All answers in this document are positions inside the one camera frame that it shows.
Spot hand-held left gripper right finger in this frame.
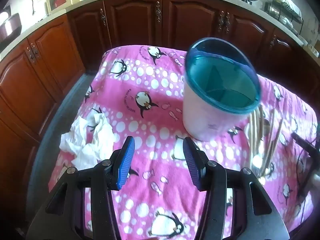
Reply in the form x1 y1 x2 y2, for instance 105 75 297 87
182 137 290 240

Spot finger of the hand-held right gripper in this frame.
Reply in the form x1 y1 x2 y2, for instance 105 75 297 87
291 132 320 155

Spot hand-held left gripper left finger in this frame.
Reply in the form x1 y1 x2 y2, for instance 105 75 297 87
26 135 137 240

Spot bundle of wooden chopsticks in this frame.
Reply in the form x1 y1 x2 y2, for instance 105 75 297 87
246 105 284 178

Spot long metal spoon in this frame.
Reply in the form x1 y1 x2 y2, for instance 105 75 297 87
250 152 273 185

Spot white floral utensil holder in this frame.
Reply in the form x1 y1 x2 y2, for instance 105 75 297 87
182 37 262 142

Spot crumpled white tissue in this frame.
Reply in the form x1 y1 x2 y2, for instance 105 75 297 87
59 113 115 169

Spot pink penguin printed blanket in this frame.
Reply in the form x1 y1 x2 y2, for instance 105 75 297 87
47 44 319 240

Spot dark wooden base cabinets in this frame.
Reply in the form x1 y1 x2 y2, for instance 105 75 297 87
0 0 320 180

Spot black wire dish rack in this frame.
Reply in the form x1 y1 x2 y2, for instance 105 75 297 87
264 0 304 34

